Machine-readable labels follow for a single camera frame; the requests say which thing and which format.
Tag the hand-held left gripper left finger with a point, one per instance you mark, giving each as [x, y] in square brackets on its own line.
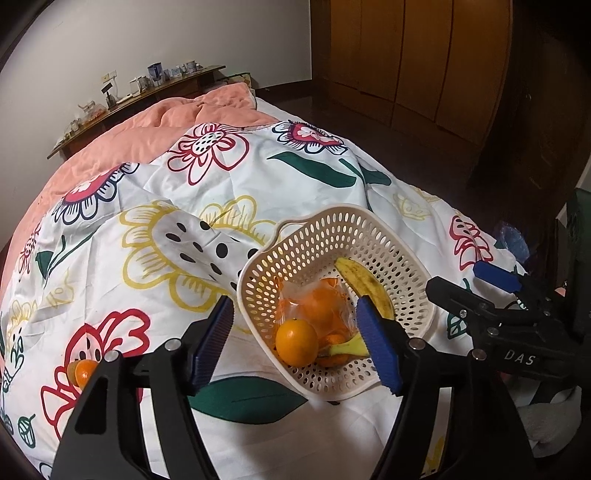
[210, 346]

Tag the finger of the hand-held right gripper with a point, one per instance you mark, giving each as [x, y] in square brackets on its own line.
[497, 275]
[455, 295]

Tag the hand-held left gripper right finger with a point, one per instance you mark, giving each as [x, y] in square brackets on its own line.
[376, 346]

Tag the yellow banana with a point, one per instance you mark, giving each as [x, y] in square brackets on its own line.
[369, 286]

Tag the clear bag of orange pieces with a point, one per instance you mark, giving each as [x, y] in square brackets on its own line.
[318, 302]

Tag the large smooth orange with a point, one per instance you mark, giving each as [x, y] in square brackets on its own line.
[296, 342]

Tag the cream perforated plastic basket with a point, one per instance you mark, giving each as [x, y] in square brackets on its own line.
[378, 240]

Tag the white floral printed blanket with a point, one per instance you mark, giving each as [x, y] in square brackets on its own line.
[277, 184]

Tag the peach blanket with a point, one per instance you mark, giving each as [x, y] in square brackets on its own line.
[138, 129]

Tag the brown wooden wardrobe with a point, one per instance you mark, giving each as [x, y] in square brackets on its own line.
[415, 55]

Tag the wooden headboard shelf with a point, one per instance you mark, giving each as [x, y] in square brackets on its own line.
[152, 97]

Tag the clear jar with orange contents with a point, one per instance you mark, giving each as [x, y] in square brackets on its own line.
[91, 113]

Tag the small black stand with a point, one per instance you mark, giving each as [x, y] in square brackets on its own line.
[110, 98]

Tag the white wall socket plate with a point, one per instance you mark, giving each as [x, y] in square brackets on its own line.
[109, 75]

